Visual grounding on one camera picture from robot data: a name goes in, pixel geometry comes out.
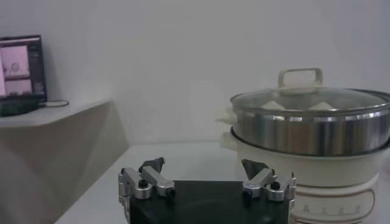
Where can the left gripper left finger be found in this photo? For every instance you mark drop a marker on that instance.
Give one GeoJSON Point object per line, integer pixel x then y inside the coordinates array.
{"type": "Point", "coordinates": [158, 182]}

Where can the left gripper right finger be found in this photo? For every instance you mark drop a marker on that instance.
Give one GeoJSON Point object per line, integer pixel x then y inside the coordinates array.
{"type": "Point", "coordinates": [259, 179]}

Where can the stainless steel steamer basket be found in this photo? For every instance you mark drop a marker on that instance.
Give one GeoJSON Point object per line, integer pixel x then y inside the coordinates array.
{"type": "Point", "coordinates": [304, 134]}

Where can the cream electric cooker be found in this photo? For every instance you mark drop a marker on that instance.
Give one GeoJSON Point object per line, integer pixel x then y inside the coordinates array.
{"type": "Point", "coordinates": [329, 176]}

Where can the white side desk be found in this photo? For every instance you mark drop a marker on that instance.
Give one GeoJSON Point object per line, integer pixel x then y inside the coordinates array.
{"type": "Point", "coordinates": [61, 152]}

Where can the black computer mouse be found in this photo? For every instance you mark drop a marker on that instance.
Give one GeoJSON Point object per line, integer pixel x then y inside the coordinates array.
{"type": "Point", "coordinates": [18, 106]}

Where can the laptop with red screen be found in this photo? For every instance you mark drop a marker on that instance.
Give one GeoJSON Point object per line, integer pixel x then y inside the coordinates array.
{"type": "Point", "coordinates": [21, 73]}

